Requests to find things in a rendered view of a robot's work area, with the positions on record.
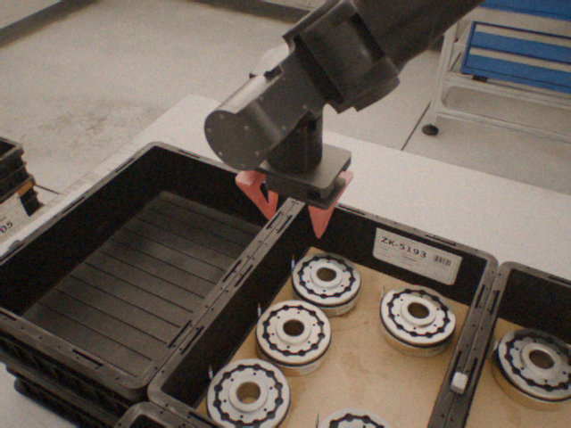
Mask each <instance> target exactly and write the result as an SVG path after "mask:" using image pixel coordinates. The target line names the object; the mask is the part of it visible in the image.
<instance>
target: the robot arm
mask: <svg viewBox="0 0 571 428"><path fill-rule="evenodd" d="M486 1H488V0H324V2H322V3H321V5H320V6H319V7H318V8H317V9H315V10H314V11H313V12H311V13H310V14H309V15H307V16H306V17H303V18H302V20H301V21H299V22H298V23H297V24H296V25H295V26H293V27H292V28H290V29H289V30H288V31H287V32H286V33H285V34H284V35H283V36H282V38H283V39H284V40H285V42H286V44H284V43H283V44H282V45H281V46H278V47H275V48H273V49H270V50H268V51H267V52H266V53H265V54H264V55H263V56H262V57H261V58H260V64H259V65H258V66H257V67H255V68H254V69H253V70H252V71H250V72H249V73H248V75H249V79H248V80H247V81H246V82H245V83H244V84H243V85H242V86H241V87H240V88H239V89H237V90H236V91H235V92H234V93H233V94H232V95H231V96H229V97H228V98H227V99H226V100H224V101H223V102H222V103H221V104H220V105H218V106H217V107H216V108H215V109H214V110H213V111H211V113H210V114H209V115H208V116H207V118H206V119H205V121H204V126H203V130H204V134H205V138H206V140H207V142H208V145H209V146H210V148H211V149H212V150H213V152H214V153H215V154H216V155H217V156H218V158H219V159H220V160H221V161H222V162H223V163H225V164H226V165H228V166H229V167H230V168H234V169H239V170H242V171H241V172H240V173H239V174H238V175H237V176H236V184H237V185H238V186H239V187H240V188H241V189H242V190H243V191H244V193H245V194H246V195H247V196H249V197H250V198H251V200H252V201H253V202H254V203H255V204H256V205H257V206H258V208H259V209H260V210H261V212H262V213H263V215H264V216H265V217H266V219H267V220H271V219H272V217H273V216H274V215H275V213H276V210H277V199H278V195H282V196H285V197H289V198H292V199H295V200H297V201H300V202H305V203H307V204H309V206H308V209H309V213H310V219H311V223H312V225H313V229H314V232H315V235H316V237H318V238H320V237H321V236H322V234H323V233H324V231H325V230H326V227H327V224H328V221H329V219H330V217H331V215H332V212H333V210H334V207H335V204H336V203H337V201H338V199H339V198H340V196H342V194H343V192H344V191H345V189H346V188H347V186H348V184H350V182H351V181H352V179H353V172H352V171H351V170H348V168H349V167H350V166H351V164H352V152H351V151H349V150H346V149H344V148H340V147H337V146H334V145H331V144H326V143H323V110H324V106H325V105H326V104H329V105H331V106H332V107H333V109H335V111H336V112H337V113H338V115H339V114H341V113H342V112H344V111H346V110H348V109H350V108H351V107H353V108H354V109H355V111H356V112H359V111H361V110H363V109H365V108H367V107H369V106H370V105H372V104H374V103H377V102H379V101H380V100H382V99H383V98H384V97H385V96H387V95H389V94H390V93H391V92H392V91H393V90H394V89H395V88H396V87H397V86H398V85H399V84H400V82H401V81H400V80H399V78H398V77H397V75H399V74H400V73H401V71H402V70H403V68H404V67H405V66H406V64H407V63H408V62H409V61H411V60H413V59H415V58H416V57H418V56H419V55H420V54H422V53H423V52H425V51H426V50H428V49H429V48H430V47H431V46H432V45H433V44H434V43H435V41H436V40H437V39H438V38H439V37H440V36H441V35H442V34H443V33H444V32H445V31H446V30H447V29H449V28H450V27H451V26H452V25H453V24H455V23H456V22H457V21H459V20H460V19H461V18H463V17H464V16H466V15H468V14H469V13H470V12H472V11H473V10H475V9H476V8H477V7H478V6H480V5H481V4H483V3H485V2H486ZM264 180H265V186H266V189H267V190H268V191H269V203H268V202H267V201H266V199H265V197H264V196H263V195H262V193H261V191H260V185H261V183H262V182H263V181H264Z"/></svg>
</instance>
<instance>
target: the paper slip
mask: <svg viewBox="0 0 571 428"><path fill-rule="evenodd" d="M32 186H33V185H32V183H31V181H30V180H29V181H28V182H27V183H26V184H25V185H24V186H23V187H21V188H20V189H19V190H18V191H17V192H16V193H15V195H13V196H12V197H11V198H10V199H8V200H7V201H6V202H4V203H3V204H1V205H0V239H3V238H4V237H5V236H7V235H8V234H9V233H11V231H12V230H13V229H15V228H16V227H17V226H19V225H20V224H21V223H22V222H24V221H25V220H26V219H28V218H29V217H28V215H27V213H26V211H25V210H24V208H23V206H22V204H21V200H20V197H21V196H22V195H24V194H25V193H26V192H27V191H28V190H29V189H30V188H31V187H32Z"/></svg>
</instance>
